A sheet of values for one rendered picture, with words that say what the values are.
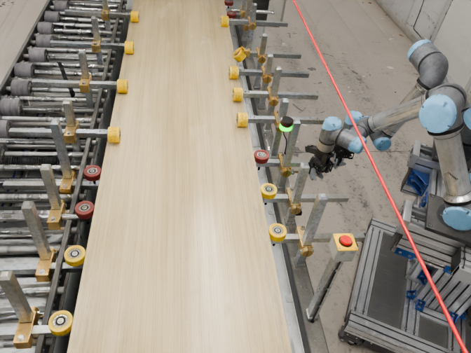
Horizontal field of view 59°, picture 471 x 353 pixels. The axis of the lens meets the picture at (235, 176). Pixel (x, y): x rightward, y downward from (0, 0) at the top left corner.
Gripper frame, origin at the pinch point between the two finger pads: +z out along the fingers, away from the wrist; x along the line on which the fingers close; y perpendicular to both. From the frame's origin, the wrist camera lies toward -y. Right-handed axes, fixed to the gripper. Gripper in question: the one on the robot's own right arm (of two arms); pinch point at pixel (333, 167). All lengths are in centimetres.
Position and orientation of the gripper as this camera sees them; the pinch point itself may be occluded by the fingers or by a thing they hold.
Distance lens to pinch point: 235.8
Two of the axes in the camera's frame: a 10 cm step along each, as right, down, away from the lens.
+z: -0.7, 7.2, 6.9
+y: 9.9, -0.2, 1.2
